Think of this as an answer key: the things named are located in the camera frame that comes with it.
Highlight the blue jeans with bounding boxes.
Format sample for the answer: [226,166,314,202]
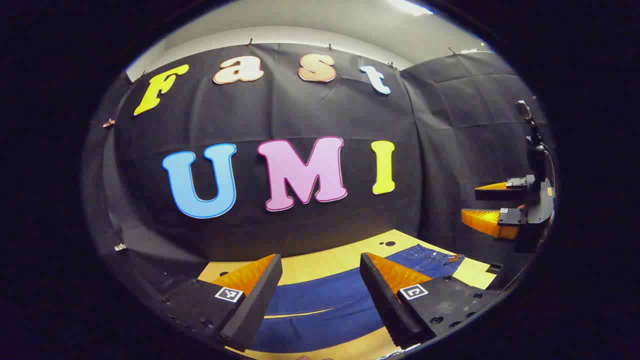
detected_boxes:
[250,243,467,354]

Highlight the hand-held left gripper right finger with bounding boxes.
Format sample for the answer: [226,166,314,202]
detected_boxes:
[359,252,501,350]

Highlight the ceiling light panel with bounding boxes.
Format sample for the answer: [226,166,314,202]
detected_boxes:
[387,0,435,16]

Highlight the black backdrop cloth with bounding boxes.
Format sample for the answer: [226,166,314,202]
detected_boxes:
[82,42,556,311]

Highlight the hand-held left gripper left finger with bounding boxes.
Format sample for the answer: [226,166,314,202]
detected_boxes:
[159,253,283,353]

